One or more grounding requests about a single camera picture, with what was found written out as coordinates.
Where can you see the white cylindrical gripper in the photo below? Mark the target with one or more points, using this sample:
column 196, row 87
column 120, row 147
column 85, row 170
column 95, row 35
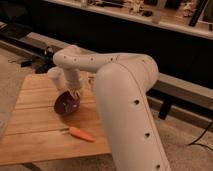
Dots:
column 74, row 82

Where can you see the dark purple ceramic bowl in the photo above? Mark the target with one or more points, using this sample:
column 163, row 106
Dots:
column 65, row 104

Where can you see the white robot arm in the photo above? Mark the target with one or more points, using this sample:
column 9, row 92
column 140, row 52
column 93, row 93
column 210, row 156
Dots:
column 120, row 85

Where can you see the white paper cup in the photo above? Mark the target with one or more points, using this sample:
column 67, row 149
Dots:
column 55, row 74

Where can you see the orange carrot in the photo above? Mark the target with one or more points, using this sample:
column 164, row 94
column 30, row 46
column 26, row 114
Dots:
column 78, row 133

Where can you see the long wooden shelf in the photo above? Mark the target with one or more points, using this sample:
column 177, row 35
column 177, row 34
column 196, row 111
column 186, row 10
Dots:
column 164, row 18

